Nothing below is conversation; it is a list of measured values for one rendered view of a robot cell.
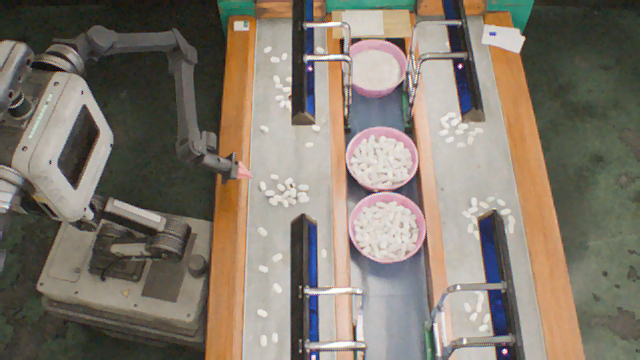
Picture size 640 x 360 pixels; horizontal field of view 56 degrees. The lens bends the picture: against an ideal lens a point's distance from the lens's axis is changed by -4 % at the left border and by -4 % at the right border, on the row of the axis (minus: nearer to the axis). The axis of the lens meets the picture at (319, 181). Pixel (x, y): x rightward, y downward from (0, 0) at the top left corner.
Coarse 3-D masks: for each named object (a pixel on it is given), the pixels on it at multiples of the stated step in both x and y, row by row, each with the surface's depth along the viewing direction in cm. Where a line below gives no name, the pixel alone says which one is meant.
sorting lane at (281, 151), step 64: (256, 64) 256; (320, 64) 256; (256, 128) 241; (320, 128) 240; (256, 192) 227; (320, 192) 227; (256, 256) 215; (320, 256) 215; (256, 320) 204; (320, 320) 204
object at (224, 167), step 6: (228, 156) 217; (234, 156) 215; (216, 162) 209; (222, 162) 210; (228, 162) 212; (234, 162) 214; (216, 168) 210; (222, 168) 211; (228, 168) 212; (222, 174) 213; (228, 174) 212; (222, 180) 214; (228, 180) 212
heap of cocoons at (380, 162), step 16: (368, 144) 236; (384, 144) 236; (400, 144) 236; (352, 160) 233; (368, 160) 233; (384, 160) 233; (400, 160) 235; (368, 176) 232; (384, 176) 230; (400, 176) 231
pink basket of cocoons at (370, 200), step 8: (384, 192) 223; (368, 200) 224; (376, 200) 225; (384, 200) 226; (392, 200) 225; (400, 200) 224; (408, 200) 222; (360, 208) 223; (408, 208) 224; (416, 208) 221; (352, 216) 220; (416, 216) 222; (352, 224) 220; (424, 224) 217; (352, 232) 218; (424, 232) 216; (360, 248) 213; (416, 248) 213; (368, 256) 212; (408, 256) 211
